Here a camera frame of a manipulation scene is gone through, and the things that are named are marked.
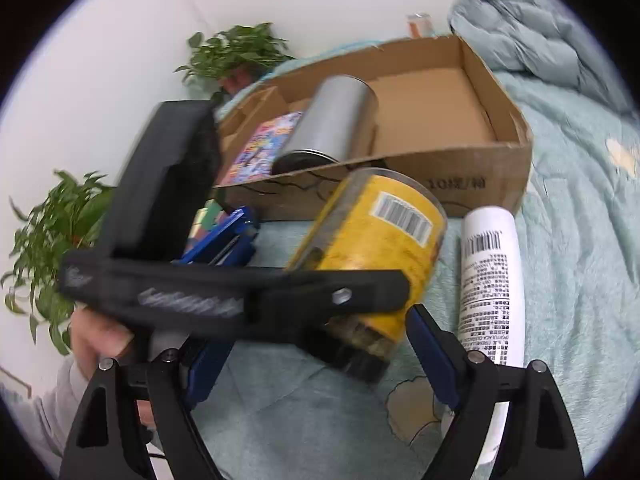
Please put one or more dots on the large cardboard box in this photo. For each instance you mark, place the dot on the large cardboard box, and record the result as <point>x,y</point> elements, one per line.
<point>450,170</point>

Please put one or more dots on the person's left hand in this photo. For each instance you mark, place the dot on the person's left hand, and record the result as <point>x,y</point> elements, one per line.
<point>100,335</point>

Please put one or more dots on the white plastic bottle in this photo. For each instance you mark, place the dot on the white plastic bottle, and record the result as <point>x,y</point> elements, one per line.
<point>490,280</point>

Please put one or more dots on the colourful cartoon game box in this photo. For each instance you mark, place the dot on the colourful cartoon game box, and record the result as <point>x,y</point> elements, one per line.
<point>260,150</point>

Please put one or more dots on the silver tin can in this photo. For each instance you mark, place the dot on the silver tin can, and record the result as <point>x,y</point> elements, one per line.
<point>330,115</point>

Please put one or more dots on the orange glass jar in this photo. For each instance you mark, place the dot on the orange glass jar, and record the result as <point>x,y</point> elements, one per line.
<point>419,25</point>

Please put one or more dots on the yellow label jar black lid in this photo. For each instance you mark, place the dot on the yellow label jar black lid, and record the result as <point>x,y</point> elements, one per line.
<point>380,240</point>

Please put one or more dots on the potted plant orange pot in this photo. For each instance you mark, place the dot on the potted plant orange pot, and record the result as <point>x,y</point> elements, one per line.
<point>235,52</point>

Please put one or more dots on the light blue padded jacket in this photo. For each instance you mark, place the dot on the light blue padded jacket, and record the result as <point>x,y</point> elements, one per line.
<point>530,35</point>

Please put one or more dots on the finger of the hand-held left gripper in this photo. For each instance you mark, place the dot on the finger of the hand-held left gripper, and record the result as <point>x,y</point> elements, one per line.
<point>330,302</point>
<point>225,240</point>

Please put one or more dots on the pastel puzzle cube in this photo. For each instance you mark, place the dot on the pastel puzzle cube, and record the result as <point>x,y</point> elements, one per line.
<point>205,220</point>

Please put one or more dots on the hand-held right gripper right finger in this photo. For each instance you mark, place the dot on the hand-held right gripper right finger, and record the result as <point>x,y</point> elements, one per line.
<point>435,355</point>

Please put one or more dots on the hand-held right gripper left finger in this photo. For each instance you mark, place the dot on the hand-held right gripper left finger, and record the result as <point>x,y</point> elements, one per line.
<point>200,375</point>

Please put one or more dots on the large leafy green plant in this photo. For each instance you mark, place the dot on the large leafy green plant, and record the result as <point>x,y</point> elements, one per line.
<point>55,240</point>

